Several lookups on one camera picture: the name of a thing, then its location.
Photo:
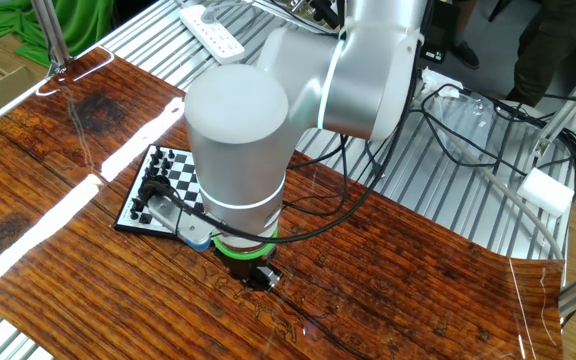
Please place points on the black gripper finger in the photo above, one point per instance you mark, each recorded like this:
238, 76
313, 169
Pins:
268, 279
249, 287

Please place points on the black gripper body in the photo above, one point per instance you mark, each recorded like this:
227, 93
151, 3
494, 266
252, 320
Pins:
245, 270

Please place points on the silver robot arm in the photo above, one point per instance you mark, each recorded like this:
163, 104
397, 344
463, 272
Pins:
238, 150

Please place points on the magnetic chessboard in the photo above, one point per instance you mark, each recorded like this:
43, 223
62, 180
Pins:
178, 170

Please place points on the wood grain table mat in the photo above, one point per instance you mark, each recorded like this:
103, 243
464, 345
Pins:
368, 275

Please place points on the white power strip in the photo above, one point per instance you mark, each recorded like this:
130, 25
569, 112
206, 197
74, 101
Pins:
213, 35

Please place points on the clear plastic bag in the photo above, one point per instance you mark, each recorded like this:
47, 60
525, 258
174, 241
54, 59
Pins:
468, 115

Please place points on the white crumpled paper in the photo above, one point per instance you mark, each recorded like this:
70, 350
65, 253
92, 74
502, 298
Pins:
435, 81

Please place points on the white foam block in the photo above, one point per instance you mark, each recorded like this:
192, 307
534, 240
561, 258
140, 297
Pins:
545, 192

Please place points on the green cloth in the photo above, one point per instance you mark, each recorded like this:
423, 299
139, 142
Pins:
88, 25

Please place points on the black red LED display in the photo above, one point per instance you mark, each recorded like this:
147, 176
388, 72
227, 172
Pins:
440, 40

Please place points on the person leg with dark shoe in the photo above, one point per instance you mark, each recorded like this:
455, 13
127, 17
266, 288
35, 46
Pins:
465, 54

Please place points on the person in olive trousers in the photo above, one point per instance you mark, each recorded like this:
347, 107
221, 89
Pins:
548, 45

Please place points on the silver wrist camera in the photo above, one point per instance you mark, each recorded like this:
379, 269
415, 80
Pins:
178, 225

